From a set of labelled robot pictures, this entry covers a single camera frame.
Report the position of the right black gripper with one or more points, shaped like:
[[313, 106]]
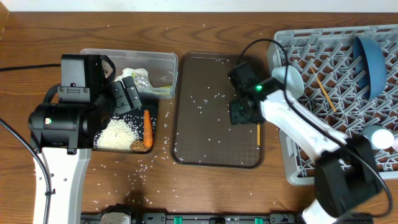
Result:
[[237, 112]]

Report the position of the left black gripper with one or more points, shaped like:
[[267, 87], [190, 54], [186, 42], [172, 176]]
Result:
[[125, 94]]

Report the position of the foil snack wrapper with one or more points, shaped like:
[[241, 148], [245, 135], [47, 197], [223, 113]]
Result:
[[141, 80]]

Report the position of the white napkin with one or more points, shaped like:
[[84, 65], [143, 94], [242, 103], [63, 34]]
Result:
[[130, 71]]

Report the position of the white rice pile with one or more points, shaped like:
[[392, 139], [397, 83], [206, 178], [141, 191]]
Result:
[[117, 136]]

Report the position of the orange carrot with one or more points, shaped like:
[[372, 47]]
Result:
[[148, 131]]

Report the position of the brown food scrap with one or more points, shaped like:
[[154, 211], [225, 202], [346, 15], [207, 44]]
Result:
[[138, 146]]

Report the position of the light blue rice bowl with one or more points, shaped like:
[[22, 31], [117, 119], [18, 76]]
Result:
[[294, 80]]

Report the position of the wooden chopstick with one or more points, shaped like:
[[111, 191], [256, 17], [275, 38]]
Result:
[[258, 134], [323, 90]]

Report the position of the dark blue plate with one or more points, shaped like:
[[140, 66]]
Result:
[[372, 62]]

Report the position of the blue cup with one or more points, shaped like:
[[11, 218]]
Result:
[[378, 136]]

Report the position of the pink cup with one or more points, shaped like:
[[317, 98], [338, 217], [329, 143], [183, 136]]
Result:
[[395, 143]]

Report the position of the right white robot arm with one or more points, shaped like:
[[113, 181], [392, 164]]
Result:
[[345, 170]]

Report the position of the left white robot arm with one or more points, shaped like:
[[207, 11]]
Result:
[[63, 129]]

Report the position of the black plastic tray bin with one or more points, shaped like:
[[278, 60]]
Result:
[[135, 119]]

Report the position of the clear plastic bin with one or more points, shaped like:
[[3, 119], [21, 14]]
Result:
[[162, 69]]

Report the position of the brown serving tray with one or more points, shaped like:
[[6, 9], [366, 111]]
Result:
[[203, 133]]

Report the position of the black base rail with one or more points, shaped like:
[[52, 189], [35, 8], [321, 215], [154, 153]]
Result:
[[120, 213]]

